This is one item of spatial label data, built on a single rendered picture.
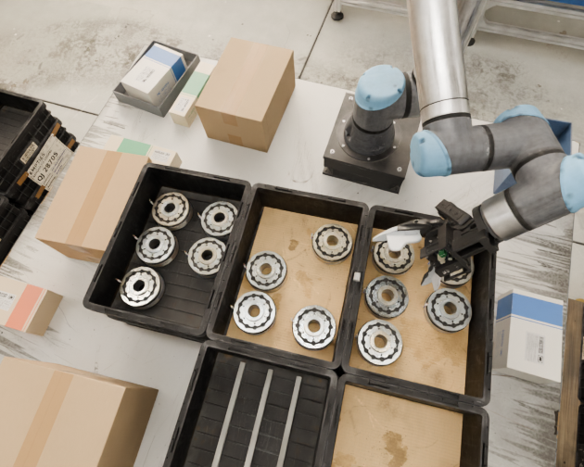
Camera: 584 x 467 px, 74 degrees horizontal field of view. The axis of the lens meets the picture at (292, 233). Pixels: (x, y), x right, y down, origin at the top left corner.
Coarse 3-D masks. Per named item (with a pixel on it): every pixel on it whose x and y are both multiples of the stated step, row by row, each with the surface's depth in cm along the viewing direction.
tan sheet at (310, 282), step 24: (264, 216) 106; (288, 216) 106; (312, 216) 106; (264, 240) 104; (288, 240) 103; (288, 264) 101; (312, 264) 100; (336, 264) 100; (240, 288) 99; (288, 288) 98; (312, 288) 98; (336, 288) 98; (288, 312) 96; (336, 312) 95; (240, 336) 94; (264, 336) 94; (288, 336) 94
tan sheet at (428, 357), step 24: (408, 288) 97; (432, 288) 96; (456, 288) 96; (360, 312) 95; (408, 312) 94; (408, 336) 92; (432, 336) 92; (456, 336) 92; (360, 360) 91; (408, 360) 90; (432, 360) 90; (456, 360) 90; (432, 384) 88; (456, 384) 88
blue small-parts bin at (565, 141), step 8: (552, 120) 113; (560, 120) 113; (552, 128) 116; (560, 128) 115; (568, 128) 113; (560, 136) 117; (568, 136) 112; (560, 144) 116; (568, 144) 111; (568, 152) 110; (504, 176) 113; (512, 176) 110
